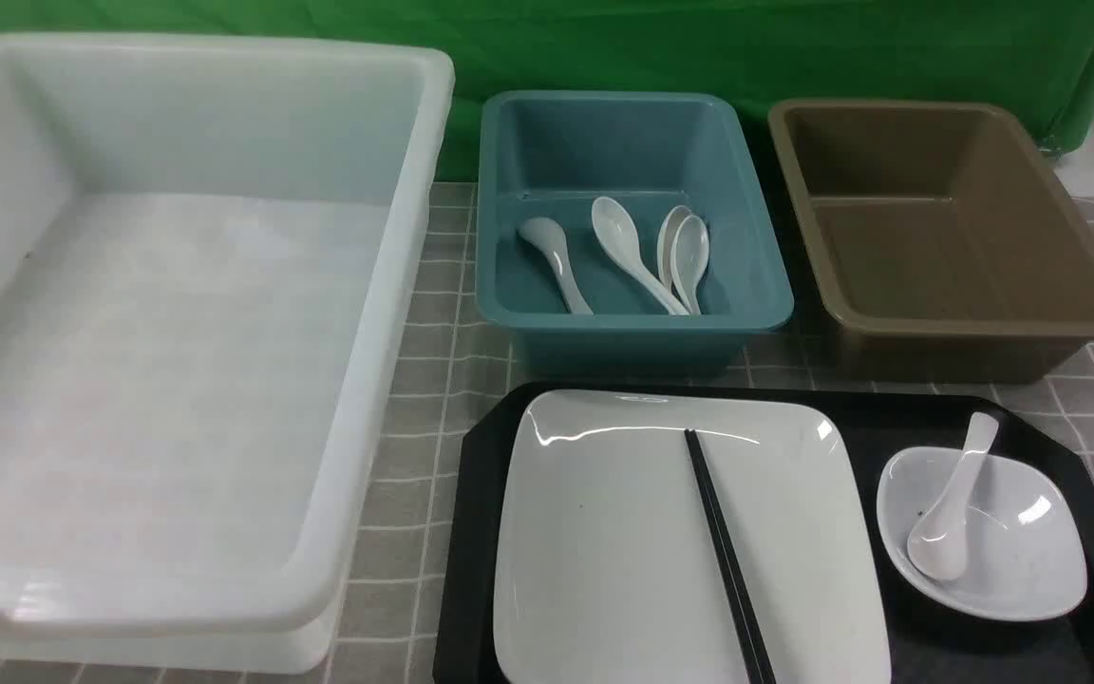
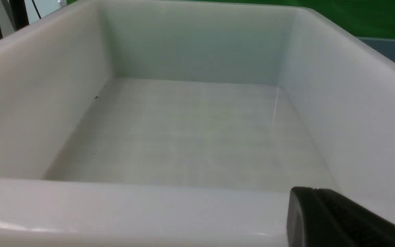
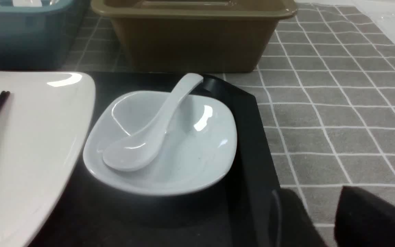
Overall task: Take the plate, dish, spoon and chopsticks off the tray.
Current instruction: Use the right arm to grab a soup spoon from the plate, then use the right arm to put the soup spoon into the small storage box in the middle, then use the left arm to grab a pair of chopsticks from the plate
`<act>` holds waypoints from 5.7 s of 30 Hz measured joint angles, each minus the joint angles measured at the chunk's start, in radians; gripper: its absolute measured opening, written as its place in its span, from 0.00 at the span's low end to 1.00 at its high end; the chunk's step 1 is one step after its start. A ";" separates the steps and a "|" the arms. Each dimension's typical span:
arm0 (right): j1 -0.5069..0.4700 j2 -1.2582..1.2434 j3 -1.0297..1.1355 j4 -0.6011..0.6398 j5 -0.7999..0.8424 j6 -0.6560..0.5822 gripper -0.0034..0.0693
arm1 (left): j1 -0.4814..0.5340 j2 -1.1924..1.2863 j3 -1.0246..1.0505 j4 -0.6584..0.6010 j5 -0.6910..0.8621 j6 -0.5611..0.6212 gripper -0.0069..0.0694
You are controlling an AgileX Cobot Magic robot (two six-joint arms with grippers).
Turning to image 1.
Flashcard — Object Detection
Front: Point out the white square rice plate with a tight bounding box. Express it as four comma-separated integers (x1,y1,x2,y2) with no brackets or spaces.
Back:
492,389,893,683

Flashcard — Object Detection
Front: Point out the black chopsticks pair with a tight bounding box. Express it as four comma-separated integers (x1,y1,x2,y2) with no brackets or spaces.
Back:
683,429,776,683

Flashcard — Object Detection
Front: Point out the white ceramic spoon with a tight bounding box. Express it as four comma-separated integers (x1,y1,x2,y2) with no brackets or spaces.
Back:
906,411,999,581

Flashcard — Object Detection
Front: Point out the small white bowl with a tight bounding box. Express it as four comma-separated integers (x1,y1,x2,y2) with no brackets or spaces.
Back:
876,447,1089,623

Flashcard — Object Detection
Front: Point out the white spoon far left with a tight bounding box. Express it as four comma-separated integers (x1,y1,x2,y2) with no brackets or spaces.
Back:
517,217,594,315

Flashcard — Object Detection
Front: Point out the teal plastic bin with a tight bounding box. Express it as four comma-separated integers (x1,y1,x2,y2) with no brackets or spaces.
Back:
474,90,794,378

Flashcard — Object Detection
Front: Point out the white spoon centre long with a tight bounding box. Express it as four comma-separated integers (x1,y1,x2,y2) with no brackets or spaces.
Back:
591,196,689,315

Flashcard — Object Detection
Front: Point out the white spoon front right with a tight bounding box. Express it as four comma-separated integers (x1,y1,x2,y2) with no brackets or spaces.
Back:
670,215,710,315

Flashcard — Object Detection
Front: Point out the white spoon back right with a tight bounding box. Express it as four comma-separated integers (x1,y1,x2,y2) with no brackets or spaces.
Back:
656,206,693,290

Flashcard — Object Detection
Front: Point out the large white plastic bin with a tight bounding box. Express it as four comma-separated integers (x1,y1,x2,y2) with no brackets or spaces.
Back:
0,31,455,675

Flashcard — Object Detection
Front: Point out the brown plastic bin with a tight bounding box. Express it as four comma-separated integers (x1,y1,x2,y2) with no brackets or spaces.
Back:
768,98,1094,384

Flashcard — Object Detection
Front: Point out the grey checked tablecloth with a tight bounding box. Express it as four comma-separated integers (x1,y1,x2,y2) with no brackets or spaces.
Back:
0,179,1094,684

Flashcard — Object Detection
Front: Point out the green backdrop cloth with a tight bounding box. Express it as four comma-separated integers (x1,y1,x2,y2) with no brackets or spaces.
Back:
0,1,1094,181

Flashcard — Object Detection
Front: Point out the black serving tray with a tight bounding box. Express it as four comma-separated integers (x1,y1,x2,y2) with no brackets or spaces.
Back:
433,381,1094,683

